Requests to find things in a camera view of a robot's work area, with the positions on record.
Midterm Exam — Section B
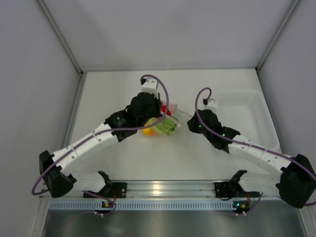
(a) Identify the clear polka dot zip bag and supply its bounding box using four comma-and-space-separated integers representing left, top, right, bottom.
141, 103, 192, 136

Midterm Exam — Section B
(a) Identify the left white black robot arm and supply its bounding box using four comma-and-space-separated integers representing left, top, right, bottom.
39, 92, 162, 198

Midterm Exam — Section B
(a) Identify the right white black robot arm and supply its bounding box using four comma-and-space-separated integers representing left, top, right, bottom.
187, 109, 316, 208

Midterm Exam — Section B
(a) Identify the red toy pepper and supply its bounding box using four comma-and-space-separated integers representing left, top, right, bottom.
161, 105, 172, 116

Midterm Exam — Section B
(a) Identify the orange toy pepper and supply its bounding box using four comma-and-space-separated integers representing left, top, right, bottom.
142, 126, 158, 136

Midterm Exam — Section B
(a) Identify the pale green toy celery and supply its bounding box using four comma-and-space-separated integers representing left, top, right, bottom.
155, 116, 181, 136

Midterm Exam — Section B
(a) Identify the white plastic basket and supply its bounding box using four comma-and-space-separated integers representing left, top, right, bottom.
211, 90, 280, 151

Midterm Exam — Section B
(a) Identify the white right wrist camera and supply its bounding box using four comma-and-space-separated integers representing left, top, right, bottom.
203, 98, 218, 111

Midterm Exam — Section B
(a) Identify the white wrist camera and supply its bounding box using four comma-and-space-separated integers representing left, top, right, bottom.
203, 98, 218, 111
140, 78, 158, 97

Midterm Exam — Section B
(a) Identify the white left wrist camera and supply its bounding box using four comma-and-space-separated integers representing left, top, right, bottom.
140, 78, 158, 97

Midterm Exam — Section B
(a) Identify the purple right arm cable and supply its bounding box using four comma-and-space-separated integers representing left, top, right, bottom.
195, 87, 316, 208

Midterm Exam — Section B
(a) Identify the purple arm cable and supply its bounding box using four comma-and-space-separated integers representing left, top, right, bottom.
31, 74, 170, 196
195, 87, 316, 208

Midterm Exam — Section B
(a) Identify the aluminium frame post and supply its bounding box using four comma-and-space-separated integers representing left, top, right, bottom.
37, 0, 84, 77

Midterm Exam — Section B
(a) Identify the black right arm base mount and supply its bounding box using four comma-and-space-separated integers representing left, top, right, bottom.
214, 170, 247, 199

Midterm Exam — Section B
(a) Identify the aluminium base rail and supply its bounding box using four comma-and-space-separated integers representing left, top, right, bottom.
39, 179, 279, 199

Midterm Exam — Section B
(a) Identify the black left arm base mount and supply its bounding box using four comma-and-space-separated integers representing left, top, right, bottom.
89, 182, 127, 198

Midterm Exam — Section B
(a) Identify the slotted white cable duct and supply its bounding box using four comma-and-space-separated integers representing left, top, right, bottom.
49, 200, 240, 211

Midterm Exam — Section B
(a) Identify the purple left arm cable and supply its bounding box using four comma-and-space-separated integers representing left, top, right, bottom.
31, 74, 170, 196

